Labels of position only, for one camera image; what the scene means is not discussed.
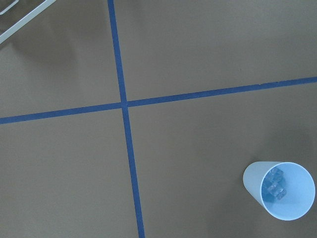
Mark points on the light blue cup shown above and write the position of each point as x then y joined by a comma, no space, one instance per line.
298,183

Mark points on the ice cubes in cup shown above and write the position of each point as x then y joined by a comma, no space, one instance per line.
273,185

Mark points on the white wire cup rack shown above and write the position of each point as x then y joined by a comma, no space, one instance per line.
14,14

